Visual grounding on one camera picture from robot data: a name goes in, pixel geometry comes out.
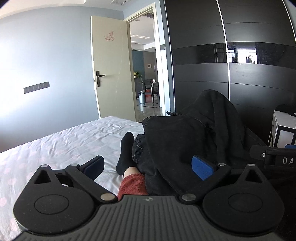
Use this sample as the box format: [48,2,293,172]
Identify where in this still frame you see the black sock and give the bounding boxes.
[116,132,136,176]

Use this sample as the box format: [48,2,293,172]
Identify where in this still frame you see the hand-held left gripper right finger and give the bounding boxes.
[179,155,264,205]

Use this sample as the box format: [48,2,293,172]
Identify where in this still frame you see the white door frame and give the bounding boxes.
[125,5,175,121]

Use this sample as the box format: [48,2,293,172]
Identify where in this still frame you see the black pants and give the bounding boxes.
[139,89,271,197]

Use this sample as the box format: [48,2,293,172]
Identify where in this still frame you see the white dotted bed sheet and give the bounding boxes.
[0,115,148,232]

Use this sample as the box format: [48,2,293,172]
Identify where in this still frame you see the cream door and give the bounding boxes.
[91,15,136,122]

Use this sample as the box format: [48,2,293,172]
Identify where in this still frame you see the dark door handle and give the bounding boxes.
[95,71,106,87]

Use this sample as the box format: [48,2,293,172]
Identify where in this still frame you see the pink door sticker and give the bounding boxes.
[104,30,116,42]

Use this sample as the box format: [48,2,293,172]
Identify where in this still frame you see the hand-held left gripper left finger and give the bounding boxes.
[33,155,118,205]

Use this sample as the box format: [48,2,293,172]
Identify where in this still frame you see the dark chair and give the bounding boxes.
[142,79,160,106]

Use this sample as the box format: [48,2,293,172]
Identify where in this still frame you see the black wardrobe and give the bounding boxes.
[162,0,296,149]

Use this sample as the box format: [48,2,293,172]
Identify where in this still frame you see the white box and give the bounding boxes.
[268,110,296,147]

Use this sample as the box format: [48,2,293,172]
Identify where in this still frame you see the person's red trouser leg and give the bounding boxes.
[117,173,148,201]

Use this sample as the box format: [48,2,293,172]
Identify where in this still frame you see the grey wall switch panel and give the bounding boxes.
[23,81,50,94]

